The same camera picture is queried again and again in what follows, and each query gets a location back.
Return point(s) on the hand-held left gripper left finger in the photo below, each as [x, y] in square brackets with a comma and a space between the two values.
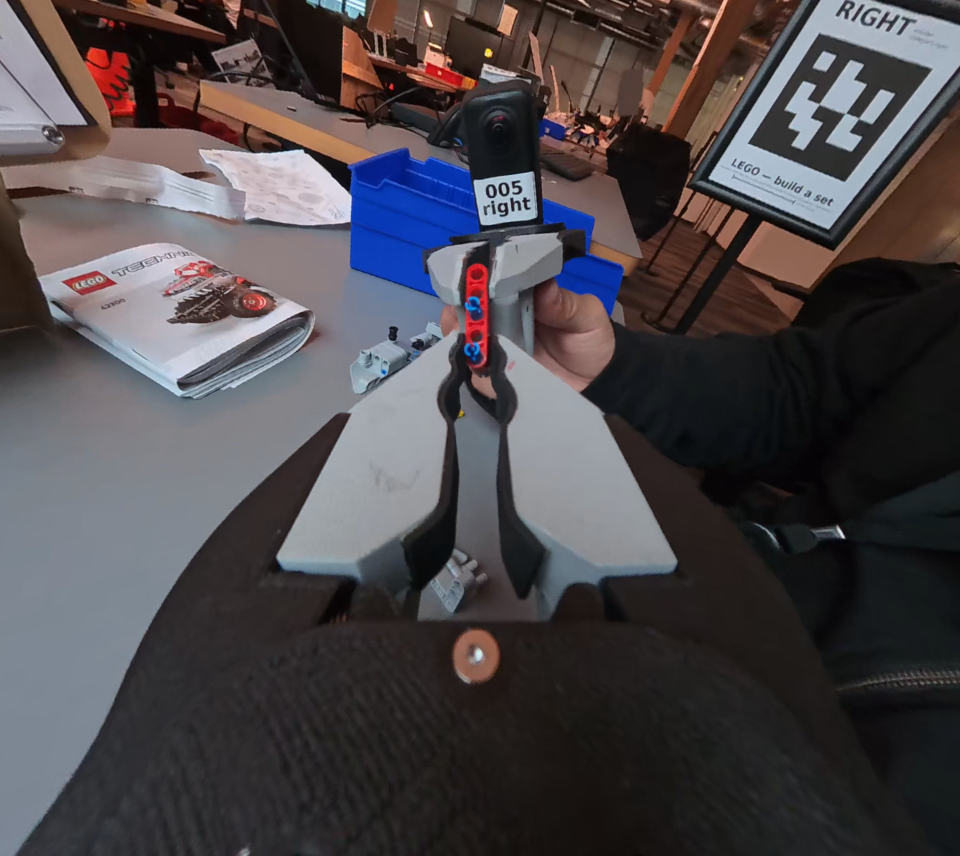
[360, 481]

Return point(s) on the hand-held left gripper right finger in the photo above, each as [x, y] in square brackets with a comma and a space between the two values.
[592, 481]

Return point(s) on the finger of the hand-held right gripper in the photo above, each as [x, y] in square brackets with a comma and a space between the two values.
[525, 271]
[448, 275]

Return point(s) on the red toy brick beam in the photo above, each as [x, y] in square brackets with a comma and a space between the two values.
[480, 316]

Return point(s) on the grey toy brick assembly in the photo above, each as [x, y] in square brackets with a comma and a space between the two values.
[382, 365]

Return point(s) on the toy brick claw piece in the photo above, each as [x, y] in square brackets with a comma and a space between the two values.
[457, 582]

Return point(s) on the person's right forearm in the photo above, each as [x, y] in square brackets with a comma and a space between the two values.
[750, 391]

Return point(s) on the person's right hand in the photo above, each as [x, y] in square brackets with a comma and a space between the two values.
[574, 338]

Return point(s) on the blue plastic bin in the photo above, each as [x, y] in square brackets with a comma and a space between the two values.
[405, 218]

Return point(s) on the black keyboard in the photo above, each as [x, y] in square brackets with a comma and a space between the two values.
[568, 166]

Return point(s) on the black office chair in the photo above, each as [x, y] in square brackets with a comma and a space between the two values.
[649, 181]

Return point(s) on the printed white paper sheet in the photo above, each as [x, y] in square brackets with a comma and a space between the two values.
[285, 185]

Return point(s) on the black monitor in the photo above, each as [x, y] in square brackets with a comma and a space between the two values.
[300, 38]

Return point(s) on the instruction booklet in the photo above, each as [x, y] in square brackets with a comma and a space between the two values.
[172, 316]

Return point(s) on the framed marker sign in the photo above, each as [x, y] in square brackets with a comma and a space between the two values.
[840, 98]

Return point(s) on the white instruction sheets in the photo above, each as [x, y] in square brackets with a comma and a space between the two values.
[112, 185]

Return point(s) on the cardboard stand with paper sheet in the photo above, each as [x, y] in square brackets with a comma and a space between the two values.
[37, 61]

